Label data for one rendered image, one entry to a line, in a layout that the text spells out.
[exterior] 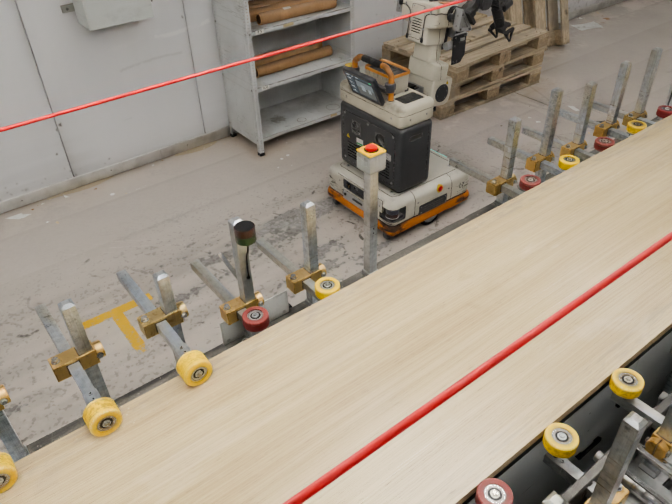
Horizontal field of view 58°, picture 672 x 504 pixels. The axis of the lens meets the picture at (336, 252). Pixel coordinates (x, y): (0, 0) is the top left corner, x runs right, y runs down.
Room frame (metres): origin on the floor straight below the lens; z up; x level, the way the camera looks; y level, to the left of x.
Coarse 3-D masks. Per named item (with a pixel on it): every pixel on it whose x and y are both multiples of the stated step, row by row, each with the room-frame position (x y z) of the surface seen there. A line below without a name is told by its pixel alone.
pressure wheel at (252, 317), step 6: (258, 306) 1.38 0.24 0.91; (246, 312) 1.35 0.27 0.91; (252, 312) 1.35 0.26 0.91; (258, 312) 1.35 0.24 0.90; (264, 312) 1.35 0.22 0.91; (246, 318) 1.33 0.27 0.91; (252, 318) 1.33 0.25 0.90; (258, 318) 1.33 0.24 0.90; (264, 318) 1.32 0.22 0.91; (246, 324) 1.31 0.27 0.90; (252, 324) 1.30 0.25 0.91; (258, 324) 1.30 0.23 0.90; (264, 324) 1.31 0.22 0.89; (252, 330) 1.30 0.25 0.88; (258, 330) 1.30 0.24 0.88
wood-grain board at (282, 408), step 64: (576, 192) 1.97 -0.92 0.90; (640, 192) 1.95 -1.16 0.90; (448, 256) 1.60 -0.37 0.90; (512, 256) 1.59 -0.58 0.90; (576, 256) 1.58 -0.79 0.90; (320, 320) 1.31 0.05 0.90; (384, 320) 1.30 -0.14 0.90; (448, 320) 1.30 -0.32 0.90; (512, 320) 1.29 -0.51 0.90; (576, 320) 1.28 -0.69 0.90; (640, 320) 1.27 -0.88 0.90; (256, 384) 1.08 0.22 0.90; (320, 384) 1.07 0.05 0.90; (384, 384) 1.06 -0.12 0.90; (448, 384) 1.06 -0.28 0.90; (512, 384) 1.05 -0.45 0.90; (576, 384) 1.04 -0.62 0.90; (64, 448) 0.90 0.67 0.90; (128, 448) 0.89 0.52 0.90; (192, 448) 0.89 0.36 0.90; (256, 448) 0.88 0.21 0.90; (320, 448) 0.88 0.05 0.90; (384, 448) 0.87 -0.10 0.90; (448, 448) 0.86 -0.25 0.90; (512, 448) 0.86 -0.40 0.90
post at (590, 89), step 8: (592, 88) 2.48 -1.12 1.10; (584, 96) 2.50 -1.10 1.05; (592, 96) 2.49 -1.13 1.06; (584, 104) 2.49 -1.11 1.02; (592, 104) 2.50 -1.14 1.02; (584, 112) 2.48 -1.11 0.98; (584, 120) 2.48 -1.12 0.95; (576, 128) 2.50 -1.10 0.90; (584, 128) 2.48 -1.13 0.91; (576, 136) 2.49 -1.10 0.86; (584, 136) 2.49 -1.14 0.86
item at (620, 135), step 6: (564, 114) 2.79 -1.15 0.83; (570, 114) 2.77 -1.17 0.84; (576, 114) 2.76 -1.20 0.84; (570, 120) 2.76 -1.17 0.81; (576, 120) 2.73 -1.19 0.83; (588, 126) 2.68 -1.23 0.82; (594, 126) 2.65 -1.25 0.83; (612, 132) 2.58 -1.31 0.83; (618, 132) 2.56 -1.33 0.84; (624, 132) 2.56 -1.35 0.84; (618, 138) 2.55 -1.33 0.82; (624, 138) 2.53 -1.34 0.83
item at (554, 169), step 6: (492, 138) 2.53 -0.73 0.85; (492, 144) 2.51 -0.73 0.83; (498, 144) 2.49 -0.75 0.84; (504, 144) 2.47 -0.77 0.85; (522, 150) 2.41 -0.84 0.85; (516, 156) 2.40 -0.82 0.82; (522, 156) 2.38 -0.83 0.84; (528, 156) 2.35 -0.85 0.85; (546, 162) 2.29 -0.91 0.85; (546, 168) 2.27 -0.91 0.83; (552, 168) 2.25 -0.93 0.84; (558, 168) 2.24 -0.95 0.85
